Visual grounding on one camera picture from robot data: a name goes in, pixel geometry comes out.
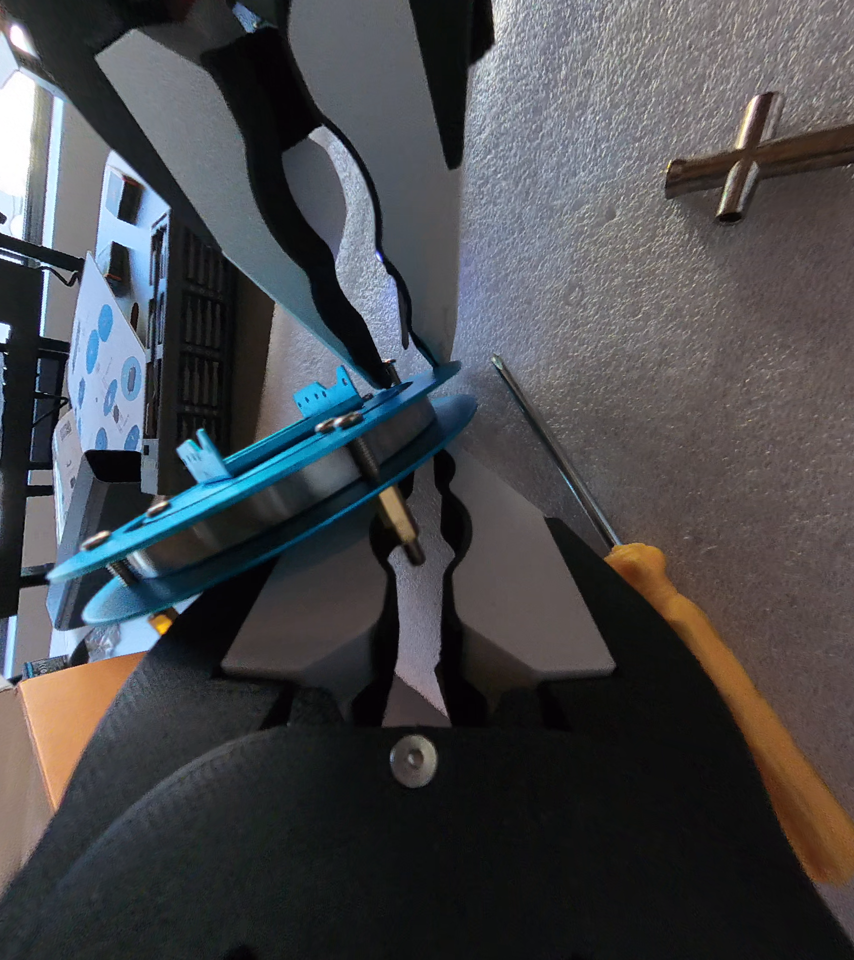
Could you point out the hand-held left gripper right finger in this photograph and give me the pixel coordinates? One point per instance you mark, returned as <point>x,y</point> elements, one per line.
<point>524,600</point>

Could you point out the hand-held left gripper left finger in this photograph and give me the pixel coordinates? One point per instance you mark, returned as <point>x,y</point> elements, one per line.
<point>307,630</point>

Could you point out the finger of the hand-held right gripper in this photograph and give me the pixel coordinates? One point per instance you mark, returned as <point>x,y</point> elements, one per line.
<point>412,225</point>
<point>194,165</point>

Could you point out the blue round metal turntable base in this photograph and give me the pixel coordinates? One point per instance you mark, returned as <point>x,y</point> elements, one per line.
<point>442,420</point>

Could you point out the black screwdriver bit case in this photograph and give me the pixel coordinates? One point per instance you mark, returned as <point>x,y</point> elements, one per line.
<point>194,337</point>

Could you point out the white illustrated instruction sheet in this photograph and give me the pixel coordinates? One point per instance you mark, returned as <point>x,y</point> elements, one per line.
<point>108,352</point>

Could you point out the dark rectangular case sleeve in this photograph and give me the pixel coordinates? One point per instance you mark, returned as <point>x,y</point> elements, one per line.
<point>97,517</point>

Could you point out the orange cardboard box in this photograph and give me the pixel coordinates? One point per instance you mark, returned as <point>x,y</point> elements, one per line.
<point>74,712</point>

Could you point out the white foam mat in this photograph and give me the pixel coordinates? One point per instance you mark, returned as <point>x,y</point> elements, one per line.
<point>697,412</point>

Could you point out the metal cross wrench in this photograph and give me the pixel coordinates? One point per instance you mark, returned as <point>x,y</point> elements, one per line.
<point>742,161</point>

